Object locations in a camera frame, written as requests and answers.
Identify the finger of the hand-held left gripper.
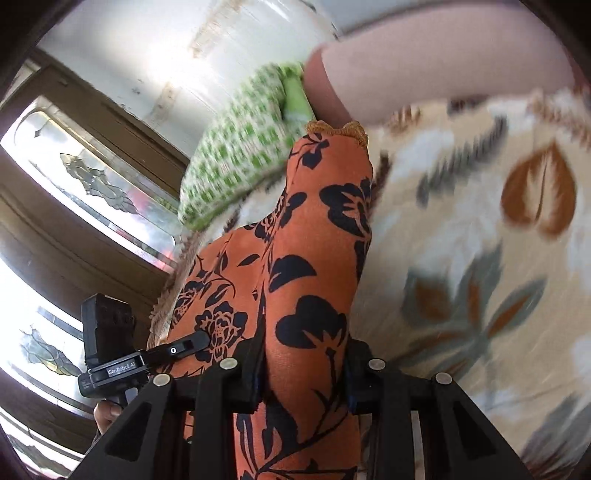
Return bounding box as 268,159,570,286
147,331,211,367

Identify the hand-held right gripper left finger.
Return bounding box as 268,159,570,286
69,339,269,480

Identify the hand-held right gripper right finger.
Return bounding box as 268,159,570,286
345,339,525,480

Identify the orange black floral garment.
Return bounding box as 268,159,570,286
150,121,376,480

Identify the person's left hand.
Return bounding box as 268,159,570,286
93,398,126,435

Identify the wooden door with glass panels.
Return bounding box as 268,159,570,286
0,50,191,467

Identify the green checked pillow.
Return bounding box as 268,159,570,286
178,61,320,232

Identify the beige leaf-print blanket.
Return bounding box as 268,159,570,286
147,85,591,480

